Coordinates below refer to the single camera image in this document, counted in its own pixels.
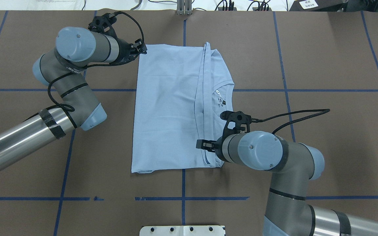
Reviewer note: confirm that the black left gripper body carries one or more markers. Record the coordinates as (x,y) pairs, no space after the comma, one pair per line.
(123,51)

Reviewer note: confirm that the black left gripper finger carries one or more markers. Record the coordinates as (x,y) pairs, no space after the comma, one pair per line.
(142,49)
(138,43)

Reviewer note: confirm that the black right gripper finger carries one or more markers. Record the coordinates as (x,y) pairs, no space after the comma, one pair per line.
(206,144)

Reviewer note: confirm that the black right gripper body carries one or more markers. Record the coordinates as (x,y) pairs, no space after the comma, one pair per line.
(219,146)

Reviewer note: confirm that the light blue t-shirt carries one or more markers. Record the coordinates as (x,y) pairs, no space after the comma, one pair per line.
(176,105)

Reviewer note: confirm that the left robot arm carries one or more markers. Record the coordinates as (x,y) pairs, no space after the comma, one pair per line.
(74,103)

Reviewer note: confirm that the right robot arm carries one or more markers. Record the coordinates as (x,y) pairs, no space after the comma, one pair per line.
(292,166)

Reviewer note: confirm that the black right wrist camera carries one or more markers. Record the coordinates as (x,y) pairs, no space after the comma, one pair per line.
(235,122)

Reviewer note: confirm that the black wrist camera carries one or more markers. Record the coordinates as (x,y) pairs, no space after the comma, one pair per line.
(235,122)
(103,24)

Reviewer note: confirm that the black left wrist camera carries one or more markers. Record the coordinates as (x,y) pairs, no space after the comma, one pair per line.
(103,24)

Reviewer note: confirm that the aluminium frame post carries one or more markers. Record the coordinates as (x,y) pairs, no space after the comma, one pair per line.
(184,7)

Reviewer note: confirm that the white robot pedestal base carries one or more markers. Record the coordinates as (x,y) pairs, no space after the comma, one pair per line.
(197,230)

